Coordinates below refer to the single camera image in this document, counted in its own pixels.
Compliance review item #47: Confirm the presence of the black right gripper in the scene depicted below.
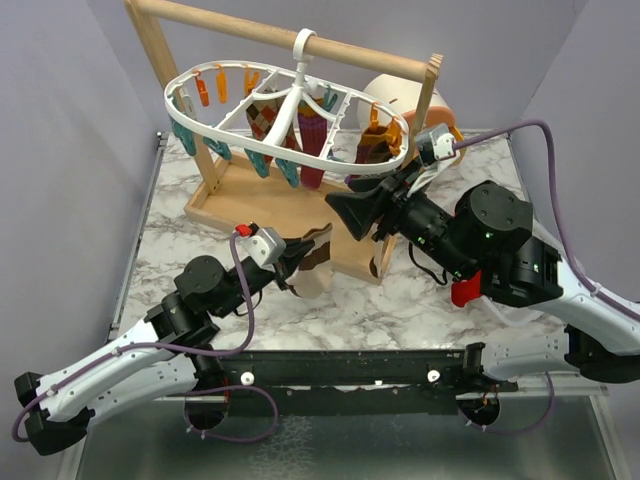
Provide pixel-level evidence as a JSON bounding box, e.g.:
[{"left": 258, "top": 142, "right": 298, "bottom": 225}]
[{"left": 323, "top": 156, "right": 476, "bottom": 281}]

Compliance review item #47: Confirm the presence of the beige brown striped sock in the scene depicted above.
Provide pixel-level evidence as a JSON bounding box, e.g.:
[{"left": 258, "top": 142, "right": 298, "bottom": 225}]
[
  {"left": 369, "top": 236, "right": 394, "bottom": 280},
  {"left": 287, "top": 223, "right": 333, "bottom": 299}
]

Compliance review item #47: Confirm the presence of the maroon striped sock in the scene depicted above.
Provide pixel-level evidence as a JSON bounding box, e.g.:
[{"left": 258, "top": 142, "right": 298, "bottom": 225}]
[
  {"left": 297, "top": 102, "right": 327, "bottom": 190},
  {"left": 355, "top": 125, "right": 388, "bottom": 164}
]

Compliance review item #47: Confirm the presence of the white oval clip hanger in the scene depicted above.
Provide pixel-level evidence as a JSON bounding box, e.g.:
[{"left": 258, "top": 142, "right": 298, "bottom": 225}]
[{"left": 163, "top": 29, "right": 410, "bottom": 175}]

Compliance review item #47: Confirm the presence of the brown ribbed sock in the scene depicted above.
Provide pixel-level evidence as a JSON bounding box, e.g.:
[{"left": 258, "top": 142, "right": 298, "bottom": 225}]
[{"left": 367, "top": 140, "right": 394, "bottom": 164}]

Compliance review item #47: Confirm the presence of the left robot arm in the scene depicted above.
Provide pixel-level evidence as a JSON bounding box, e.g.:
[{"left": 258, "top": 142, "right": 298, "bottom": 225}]
[{"left": 11, "top": 229, "right": 314, "bottom": 456}]

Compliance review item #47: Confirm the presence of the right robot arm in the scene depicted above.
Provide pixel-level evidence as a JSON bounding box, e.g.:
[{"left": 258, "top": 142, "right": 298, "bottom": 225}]
[{"left": 325, "top": 174, "right": 639, "bottom": 391}]

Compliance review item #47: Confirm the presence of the wooden hanger rack stand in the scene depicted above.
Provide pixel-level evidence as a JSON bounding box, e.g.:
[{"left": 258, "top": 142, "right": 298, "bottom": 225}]
[{"left": 125, "top": 1, "right": 442, "bottom": 285}]

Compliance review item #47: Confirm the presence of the orange clothespin holding socks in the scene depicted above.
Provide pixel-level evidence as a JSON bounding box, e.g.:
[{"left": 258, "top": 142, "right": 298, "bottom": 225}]
[{"left": 368, "top": 101, "right": 380, "bottom": 130}]

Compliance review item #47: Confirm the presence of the teal clothespin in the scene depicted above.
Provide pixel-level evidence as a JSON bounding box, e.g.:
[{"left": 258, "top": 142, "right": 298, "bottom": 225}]
[
  {"left": 244, "top": 149, "right": 272, "bottom": 178},
  {"left": 275, "top": 158, "right": 300, "bottom": 188}
]

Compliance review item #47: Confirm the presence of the toy drawer cabinet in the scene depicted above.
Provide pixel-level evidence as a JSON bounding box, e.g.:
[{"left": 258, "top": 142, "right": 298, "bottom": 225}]
[{"left": 361, "top": 73, "right": 466, "bottom": 166}]

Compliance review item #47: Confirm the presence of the argyle patterned sock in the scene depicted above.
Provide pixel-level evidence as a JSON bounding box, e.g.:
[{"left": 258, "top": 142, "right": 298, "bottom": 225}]
[{"left": 246, "top": 97, "right": 300, "bottom": 151}]

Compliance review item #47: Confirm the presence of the red white striped sock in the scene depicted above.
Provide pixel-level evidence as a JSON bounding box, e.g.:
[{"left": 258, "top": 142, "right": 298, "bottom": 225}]
[{"left": 450, "top": 271, "right": 482, "bottom": 308}]

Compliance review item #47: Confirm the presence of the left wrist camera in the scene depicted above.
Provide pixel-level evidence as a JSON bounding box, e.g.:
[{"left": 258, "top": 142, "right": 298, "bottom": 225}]
[{"left": 235, "top": 223, "right": 286, "bottom": 268}]

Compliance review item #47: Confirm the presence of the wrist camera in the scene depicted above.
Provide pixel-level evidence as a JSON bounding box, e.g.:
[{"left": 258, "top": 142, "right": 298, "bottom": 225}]
[
  {"left": 235, "top": 223, "right": 286, "bottom": 268},
  {"left": 404, "top": 123, "right": 461, "bottom": 197}
]

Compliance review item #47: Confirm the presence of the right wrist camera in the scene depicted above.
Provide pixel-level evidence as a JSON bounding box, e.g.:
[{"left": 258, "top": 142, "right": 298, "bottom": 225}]
[{"left": 404, "top": 123, "right": 461, "bottom": 197}]

